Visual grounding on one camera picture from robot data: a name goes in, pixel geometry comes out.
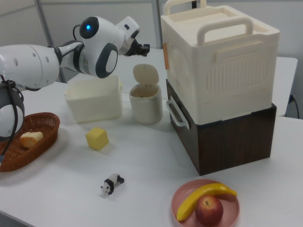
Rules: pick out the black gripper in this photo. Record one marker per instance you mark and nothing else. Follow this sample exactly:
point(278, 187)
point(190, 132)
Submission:
point(135, 49)

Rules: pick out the cream trash can lid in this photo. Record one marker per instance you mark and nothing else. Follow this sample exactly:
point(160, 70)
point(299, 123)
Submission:
point(145, 74)

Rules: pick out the cream trash can body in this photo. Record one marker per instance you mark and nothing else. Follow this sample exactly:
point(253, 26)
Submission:
point(145, 110)

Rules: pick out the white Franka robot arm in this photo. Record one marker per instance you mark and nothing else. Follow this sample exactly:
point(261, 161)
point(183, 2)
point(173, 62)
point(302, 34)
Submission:
point(35, 66)

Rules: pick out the orange latch strip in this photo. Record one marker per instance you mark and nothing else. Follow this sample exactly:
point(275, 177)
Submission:
point(166, 56)

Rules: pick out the white open plastic bin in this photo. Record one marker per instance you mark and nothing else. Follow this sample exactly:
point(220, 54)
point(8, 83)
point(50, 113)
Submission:
point(94, 108)

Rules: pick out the yellow cube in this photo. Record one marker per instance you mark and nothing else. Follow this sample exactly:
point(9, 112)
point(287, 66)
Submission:
point(97, 139)

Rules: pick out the dark wooden drawer box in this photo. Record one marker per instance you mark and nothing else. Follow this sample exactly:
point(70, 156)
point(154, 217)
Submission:
point(232, 144)

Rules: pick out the panda figurine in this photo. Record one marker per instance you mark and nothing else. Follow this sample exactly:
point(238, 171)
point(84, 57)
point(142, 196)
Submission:
point(112, 182)

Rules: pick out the brown wicker basket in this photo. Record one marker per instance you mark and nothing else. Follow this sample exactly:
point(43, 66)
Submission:
point(40, 142)

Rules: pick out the bread piece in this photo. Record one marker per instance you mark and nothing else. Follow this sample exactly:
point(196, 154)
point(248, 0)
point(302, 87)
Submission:
point(30, 139)

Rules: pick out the yellow banana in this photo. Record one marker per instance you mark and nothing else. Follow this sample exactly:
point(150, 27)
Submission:
point(189, 202)

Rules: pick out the red apple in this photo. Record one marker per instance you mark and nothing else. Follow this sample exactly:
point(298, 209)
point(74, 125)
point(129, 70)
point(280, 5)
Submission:
point(209, 211)

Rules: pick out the pink plate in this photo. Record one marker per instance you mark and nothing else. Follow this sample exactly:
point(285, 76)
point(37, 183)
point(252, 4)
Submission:
point(229, 208)

